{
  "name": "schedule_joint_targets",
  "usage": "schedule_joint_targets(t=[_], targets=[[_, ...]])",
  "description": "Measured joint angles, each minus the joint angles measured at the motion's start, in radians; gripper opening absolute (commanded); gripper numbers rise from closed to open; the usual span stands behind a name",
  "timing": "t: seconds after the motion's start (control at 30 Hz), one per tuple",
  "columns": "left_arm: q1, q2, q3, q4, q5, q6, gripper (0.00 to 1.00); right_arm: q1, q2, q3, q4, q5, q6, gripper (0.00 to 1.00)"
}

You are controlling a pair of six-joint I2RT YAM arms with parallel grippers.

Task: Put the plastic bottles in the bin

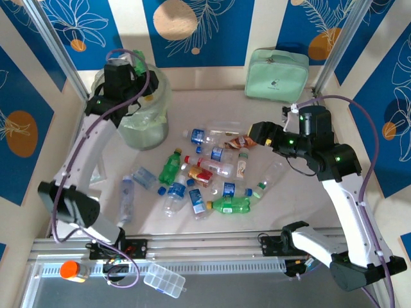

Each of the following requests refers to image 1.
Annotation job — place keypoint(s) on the red-capped clear bottle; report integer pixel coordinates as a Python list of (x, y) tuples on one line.
[(212, 166)]

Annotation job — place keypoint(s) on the cream bottle green cap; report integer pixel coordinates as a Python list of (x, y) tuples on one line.
[(242, 167)]

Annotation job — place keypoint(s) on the green plastic bottle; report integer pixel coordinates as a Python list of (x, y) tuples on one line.
[(139, 62)]

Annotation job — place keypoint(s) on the large blue-label clear bottle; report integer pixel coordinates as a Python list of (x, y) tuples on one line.
[(176, 191)]

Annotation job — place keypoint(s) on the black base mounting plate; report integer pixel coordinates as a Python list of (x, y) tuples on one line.
[(268, 246), (138, 248)]

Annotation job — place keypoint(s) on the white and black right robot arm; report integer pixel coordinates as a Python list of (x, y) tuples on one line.
[(346, 208)]

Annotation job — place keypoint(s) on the tall clear plastic bottle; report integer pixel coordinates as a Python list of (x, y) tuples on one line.
[(126, 199)]

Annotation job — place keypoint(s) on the mint green zip pouch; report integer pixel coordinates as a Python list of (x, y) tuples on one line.
[(276, 73)]

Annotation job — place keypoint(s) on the aluminium frame post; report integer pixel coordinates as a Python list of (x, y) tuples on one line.
[(55, 48), (341, 45)]

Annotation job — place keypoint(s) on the white-capped blue-label clear bottle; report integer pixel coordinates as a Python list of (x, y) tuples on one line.
[(197, 135)]

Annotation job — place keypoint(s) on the green bottle yellow cap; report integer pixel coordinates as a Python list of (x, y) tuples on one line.
[(170, 167), (231, 205)]

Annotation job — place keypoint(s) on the clear plastic packet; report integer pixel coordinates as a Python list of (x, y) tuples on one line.
[(97, 178)]

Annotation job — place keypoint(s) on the crushed clear bottle blue cap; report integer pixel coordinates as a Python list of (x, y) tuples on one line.
[(144, 178)]

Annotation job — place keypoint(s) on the grey metal base panel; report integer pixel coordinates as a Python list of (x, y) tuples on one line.
[(257, 292)]

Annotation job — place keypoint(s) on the brown drink bottle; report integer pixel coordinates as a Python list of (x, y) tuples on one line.
[(239, 141)]

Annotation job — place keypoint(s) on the clear plastic compartment box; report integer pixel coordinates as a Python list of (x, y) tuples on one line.
[(163, 280)]

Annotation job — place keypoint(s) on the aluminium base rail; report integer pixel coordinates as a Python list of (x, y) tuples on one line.
[(205, 245)]

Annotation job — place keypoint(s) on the blue-capped blue-label clear bottle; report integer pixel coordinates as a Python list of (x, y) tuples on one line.
[(217, 154)]

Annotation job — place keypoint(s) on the red-gold label clear bottle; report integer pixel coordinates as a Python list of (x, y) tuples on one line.
[(200, 174)]

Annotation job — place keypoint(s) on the clear bottle white cap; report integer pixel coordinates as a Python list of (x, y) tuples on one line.
[(221, 125)]

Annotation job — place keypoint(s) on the jar with orange cap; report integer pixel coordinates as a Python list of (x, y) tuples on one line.
[(69, 270)]

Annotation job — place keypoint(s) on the translucent bin with green liner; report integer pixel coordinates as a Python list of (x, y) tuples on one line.
[(144, 134)]

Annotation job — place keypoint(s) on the blue-capped cola-logo clear bottle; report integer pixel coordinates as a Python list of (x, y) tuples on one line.
[(229, 189)]

